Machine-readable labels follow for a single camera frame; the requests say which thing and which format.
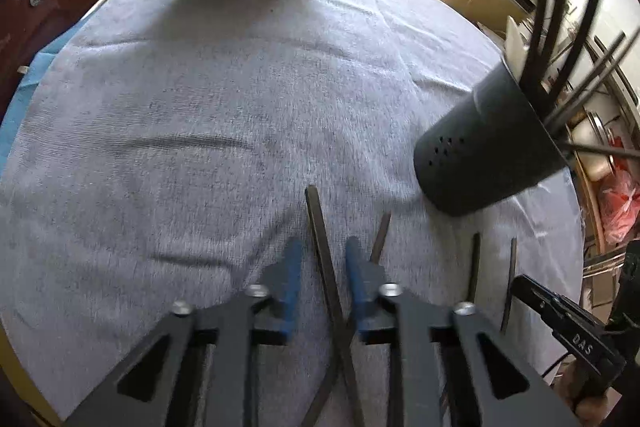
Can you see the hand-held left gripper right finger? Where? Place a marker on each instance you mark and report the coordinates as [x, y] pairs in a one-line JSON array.
[[356, 277]]

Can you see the red plastic bag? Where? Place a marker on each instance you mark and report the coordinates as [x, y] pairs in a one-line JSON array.
[[620, 207]]

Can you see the grey tablecloth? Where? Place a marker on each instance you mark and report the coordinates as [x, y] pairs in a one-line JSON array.
[[200, 107]]

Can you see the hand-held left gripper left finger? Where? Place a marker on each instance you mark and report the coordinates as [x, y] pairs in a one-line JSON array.
[[292, 287]]

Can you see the metal storage shelf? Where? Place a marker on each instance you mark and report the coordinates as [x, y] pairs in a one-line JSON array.
[[600, 237]]

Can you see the large steel pot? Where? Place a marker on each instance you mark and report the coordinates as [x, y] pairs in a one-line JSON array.
[[592, 147]]

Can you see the black utensil holder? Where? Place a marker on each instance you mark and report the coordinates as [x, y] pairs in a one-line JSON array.
[[490, 142]]

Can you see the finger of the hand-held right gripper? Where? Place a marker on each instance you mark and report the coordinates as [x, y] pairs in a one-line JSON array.
[[570, 332]]

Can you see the person's right hand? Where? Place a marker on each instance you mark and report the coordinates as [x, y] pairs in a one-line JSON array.
[[587, 412]]

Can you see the blue table cover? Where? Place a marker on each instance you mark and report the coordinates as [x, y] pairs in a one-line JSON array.
[[30, 77]]

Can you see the white spoon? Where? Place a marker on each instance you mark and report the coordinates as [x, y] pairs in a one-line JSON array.
[[516, 47]]

